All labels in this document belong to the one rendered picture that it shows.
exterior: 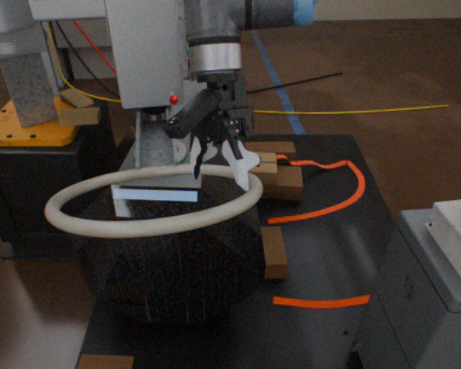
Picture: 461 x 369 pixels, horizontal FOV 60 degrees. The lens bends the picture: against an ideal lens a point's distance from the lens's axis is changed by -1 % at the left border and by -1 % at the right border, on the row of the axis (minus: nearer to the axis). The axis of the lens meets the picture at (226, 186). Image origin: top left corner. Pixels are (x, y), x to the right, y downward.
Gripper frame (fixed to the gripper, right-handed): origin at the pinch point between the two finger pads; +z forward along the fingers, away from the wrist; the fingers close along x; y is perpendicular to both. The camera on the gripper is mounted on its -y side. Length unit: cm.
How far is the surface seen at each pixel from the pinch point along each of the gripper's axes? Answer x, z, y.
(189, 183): 70, 19, 40
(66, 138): 148, 3, 21
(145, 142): 61, -1, 19
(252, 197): 1.4, 4.8, 10.1
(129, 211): 81, 27, 18
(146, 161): 52, 3, 13
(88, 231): 11.6, 5.4, -20.7
